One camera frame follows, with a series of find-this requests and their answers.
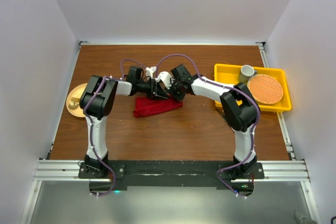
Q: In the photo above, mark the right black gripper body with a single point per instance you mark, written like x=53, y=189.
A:
x=177, y=92

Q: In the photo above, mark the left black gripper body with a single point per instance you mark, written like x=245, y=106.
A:
x=147, y=87

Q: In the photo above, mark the red cloth napkin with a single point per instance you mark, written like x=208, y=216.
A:
x=147, y=107

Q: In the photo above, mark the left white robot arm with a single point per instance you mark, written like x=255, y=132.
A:
x=97, y=102

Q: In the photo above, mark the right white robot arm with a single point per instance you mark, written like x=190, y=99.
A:
x=240, y=110

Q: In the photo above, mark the silver knife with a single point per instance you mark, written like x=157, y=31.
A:
x=221, y=113

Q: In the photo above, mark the white cup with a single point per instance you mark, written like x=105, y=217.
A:
x=246, y=72

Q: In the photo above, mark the round wooden plate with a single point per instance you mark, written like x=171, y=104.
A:
x=77, y=93

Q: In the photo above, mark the gold spoon on plate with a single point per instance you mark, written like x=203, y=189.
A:
x=73, y=103

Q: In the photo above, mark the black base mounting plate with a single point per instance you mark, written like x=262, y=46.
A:
x=217, y=174

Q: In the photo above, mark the orange woven coaster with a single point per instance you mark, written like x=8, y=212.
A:
x=265, y=89

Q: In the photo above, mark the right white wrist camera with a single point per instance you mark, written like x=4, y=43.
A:
x=165, y=80

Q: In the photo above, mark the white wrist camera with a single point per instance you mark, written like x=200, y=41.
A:
x=150, y=71
x=165, y=80

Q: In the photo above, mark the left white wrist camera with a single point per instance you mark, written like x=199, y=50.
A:
x=150, y=71

